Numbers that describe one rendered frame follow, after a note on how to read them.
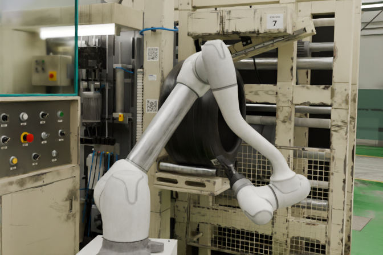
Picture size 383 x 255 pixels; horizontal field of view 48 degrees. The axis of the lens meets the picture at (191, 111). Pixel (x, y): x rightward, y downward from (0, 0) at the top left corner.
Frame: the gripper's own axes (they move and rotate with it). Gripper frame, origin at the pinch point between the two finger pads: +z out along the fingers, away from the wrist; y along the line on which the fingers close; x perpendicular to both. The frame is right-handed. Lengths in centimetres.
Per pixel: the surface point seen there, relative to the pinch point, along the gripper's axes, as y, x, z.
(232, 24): -35, 41, 69
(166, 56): -29, 0, 69
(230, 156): 19.4, 12.2, 25.8
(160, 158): 15.2, -22.7, 40.4
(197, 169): 16.7, -8.0, 21.5
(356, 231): 210, 141, 93
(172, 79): -27.2, -5.6, 40.7
